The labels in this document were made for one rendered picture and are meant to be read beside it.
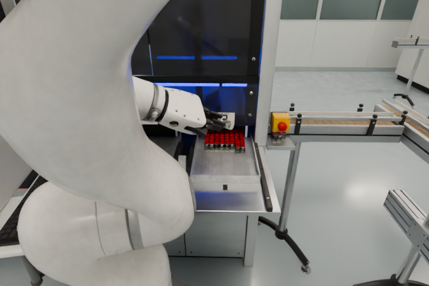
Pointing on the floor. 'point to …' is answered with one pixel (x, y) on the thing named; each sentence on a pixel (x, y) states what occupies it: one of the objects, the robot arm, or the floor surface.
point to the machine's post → (265, 80)
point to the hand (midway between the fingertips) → (214, 120)
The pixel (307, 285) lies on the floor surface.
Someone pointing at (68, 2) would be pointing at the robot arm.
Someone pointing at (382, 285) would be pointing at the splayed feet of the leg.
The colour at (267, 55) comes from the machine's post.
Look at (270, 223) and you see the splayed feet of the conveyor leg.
